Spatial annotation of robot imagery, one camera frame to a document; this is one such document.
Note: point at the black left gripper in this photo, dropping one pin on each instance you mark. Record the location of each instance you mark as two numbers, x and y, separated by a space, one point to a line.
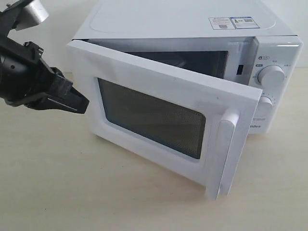
26 79

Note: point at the white microwave door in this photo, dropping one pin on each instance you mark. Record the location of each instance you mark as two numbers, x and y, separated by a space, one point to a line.
172 106

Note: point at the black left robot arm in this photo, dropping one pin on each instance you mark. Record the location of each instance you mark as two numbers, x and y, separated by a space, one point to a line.
9 19

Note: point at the white Midea microwave body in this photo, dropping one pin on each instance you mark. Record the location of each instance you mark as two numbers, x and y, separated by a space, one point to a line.
178 32

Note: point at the white label sticker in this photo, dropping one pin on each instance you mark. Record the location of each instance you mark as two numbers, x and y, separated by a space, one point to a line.
221 23

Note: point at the blue label sticker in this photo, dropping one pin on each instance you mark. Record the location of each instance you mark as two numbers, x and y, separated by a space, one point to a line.
244 22

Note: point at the white lower timer knob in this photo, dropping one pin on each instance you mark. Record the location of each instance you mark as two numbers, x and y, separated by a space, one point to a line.
265 105

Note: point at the white upper power knob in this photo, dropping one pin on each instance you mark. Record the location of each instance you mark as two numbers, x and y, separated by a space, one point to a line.
271 76

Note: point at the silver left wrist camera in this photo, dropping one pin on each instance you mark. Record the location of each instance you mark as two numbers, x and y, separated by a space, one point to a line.
32 15

